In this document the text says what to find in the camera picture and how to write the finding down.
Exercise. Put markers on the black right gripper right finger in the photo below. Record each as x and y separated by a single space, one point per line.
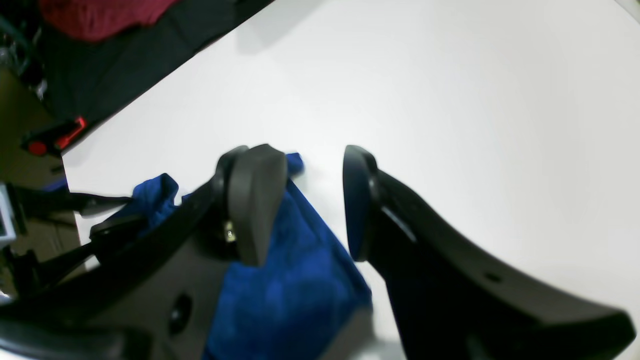
452 300

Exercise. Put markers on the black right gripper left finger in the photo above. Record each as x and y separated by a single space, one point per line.
124 296

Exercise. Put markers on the blue long-sleeve shirt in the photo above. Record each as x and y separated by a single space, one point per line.
294 306

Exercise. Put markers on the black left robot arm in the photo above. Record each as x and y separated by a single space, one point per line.
55 225

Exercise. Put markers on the orange black clamp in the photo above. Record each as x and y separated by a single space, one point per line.
54 139

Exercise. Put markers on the black cloth cover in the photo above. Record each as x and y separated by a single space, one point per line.
95 80

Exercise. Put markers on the red cloth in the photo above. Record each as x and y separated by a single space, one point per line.
96 20

